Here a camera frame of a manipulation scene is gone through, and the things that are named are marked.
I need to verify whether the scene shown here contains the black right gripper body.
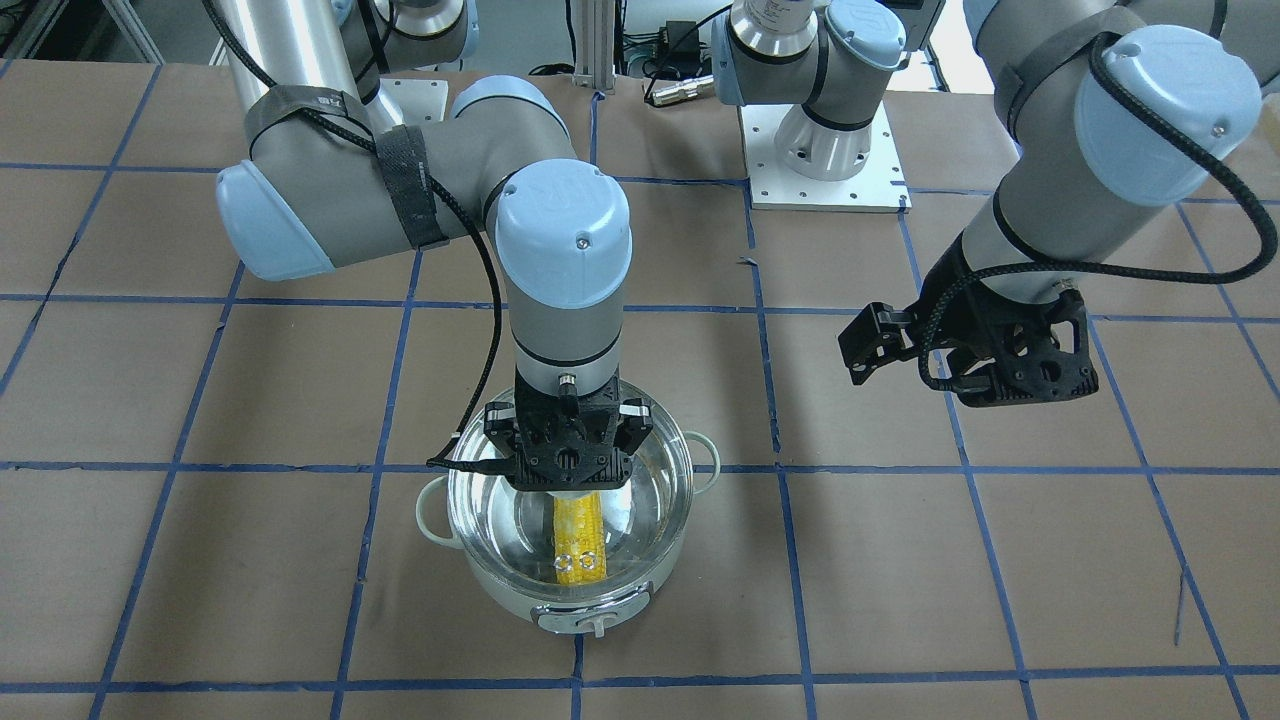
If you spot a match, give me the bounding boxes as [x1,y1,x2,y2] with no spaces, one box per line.
[506,374,634,492]

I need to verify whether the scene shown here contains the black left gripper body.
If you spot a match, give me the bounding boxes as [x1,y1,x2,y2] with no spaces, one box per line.
[932,281,1091,401]

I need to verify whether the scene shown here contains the yellow corn cob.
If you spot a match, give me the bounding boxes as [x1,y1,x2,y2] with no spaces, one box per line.
[552,492,608,585]

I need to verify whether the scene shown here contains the glass pot lid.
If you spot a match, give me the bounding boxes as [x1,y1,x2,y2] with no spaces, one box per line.
[447,380,695,602]

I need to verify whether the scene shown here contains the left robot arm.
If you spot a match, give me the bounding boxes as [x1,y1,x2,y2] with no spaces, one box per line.
[710,1,1277,407]

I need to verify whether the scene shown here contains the pale green cooking pot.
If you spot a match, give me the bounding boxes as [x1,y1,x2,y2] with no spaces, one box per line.
[415,402,709,635]

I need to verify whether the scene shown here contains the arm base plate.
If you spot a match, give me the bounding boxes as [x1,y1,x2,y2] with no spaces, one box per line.
[366,77,449,135]
[739,105,911,213]

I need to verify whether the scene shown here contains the black cables on table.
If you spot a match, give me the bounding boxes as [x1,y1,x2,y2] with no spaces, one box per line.
[530,0,741,106]

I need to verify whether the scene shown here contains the aluminium frame post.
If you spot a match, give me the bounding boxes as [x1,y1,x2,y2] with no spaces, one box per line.
[567,1,621,95]

